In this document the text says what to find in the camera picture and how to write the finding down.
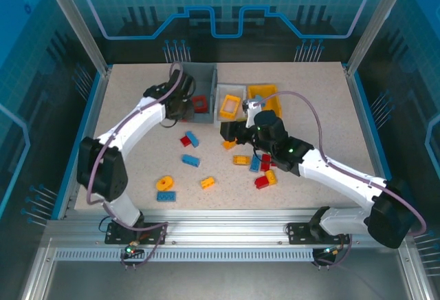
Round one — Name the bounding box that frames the red lego window frame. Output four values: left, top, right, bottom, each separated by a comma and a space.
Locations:
191, 95, 210, 114

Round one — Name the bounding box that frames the grey plastic bin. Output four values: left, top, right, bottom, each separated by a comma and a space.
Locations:
180, 61, 219, 124

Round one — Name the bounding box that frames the white plastic bin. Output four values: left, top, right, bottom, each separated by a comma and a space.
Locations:
213, 84, 248, 125

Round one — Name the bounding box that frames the yellow plastic bin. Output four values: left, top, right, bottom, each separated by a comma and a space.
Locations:
246, 84, 283, 119

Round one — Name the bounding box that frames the yellow lego window frame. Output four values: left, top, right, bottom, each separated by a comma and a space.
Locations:
219, 94, 241, 119

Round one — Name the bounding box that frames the blue lego brick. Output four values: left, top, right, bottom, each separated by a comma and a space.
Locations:
185, 131, 201, 149
181, 154, 201, 168

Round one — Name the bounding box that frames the yellow round lego piece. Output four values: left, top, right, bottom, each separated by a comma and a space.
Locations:
156, 175, 175, 191

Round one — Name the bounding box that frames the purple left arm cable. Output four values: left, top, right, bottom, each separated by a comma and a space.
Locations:
85, 61, 185, 270

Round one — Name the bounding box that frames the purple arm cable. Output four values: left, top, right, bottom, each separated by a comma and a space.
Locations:
256, 90, 428, 270
85, 61, 185, 270

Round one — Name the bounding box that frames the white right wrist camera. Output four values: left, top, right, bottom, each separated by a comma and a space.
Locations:
241, 99, 265, 129

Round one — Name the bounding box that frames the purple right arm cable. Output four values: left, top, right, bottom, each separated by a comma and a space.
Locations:
256, 90, 428, 270

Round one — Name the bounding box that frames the blue table side rail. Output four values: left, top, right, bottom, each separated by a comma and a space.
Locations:
50, 69, 111, 221
349, 71, 409, 221

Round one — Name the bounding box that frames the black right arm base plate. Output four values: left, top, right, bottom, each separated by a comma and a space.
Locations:
286, 222, 351, 245

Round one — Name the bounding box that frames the aluminium table frame rail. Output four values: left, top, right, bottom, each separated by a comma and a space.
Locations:
44, 208, 412, 249

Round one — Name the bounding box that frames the aluminium frame post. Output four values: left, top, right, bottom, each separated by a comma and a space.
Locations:
345, 0, 419, 77
39, 0, 113, 76

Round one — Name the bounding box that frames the right arm cable connector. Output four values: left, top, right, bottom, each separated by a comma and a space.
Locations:
322, 246, 345, 259

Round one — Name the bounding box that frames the arm cable connector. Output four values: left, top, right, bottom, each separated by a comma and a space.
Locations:
124, 241, 145, 259
322, 246, 345, 259

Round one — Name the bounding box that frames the slotted grey cable duct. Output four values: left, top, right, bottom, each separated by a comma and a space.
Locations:
54, 248, 316, 263

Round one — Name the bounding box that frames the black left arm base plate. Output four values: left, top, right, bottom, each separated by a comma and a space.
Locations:
104, 222, 168, 245

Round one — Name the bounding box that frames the left arm cable connector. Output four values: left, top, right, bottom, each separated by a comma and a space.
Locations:
124, 241, 145, 259

